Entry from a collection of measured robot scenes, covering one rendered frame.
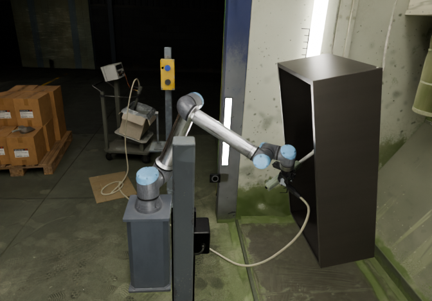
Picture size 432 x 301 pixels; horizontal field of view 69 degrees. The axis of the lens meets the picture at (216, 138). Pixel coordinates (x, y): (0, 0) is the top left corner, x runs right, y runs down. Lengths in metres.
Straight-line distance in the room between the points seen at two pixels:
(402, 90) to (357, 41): 0.64
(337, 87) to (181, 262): 1.15
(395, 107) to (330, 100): 1.64
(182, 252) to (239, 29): 2.03
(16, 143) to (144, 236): 2.47
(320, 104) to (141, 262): 1.61
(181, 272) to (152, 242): 1.44
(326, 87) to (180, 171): 1.08
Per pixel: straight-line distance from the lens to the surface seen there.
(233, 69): 2.61
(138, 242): 2.30
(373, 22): 2.96
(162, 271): 2.47
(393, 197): 3.18
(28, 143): 4.28
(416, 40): 3.19
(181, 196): 0.73
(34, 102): 4.50
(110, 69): 4.37
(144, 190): 2.14
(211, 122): 1.81
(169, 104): 2.86
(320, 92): 1.62
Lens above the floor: 1.90
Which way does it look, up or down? 21 degrees down
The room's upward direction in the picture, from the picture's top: 3 degrees clockwise
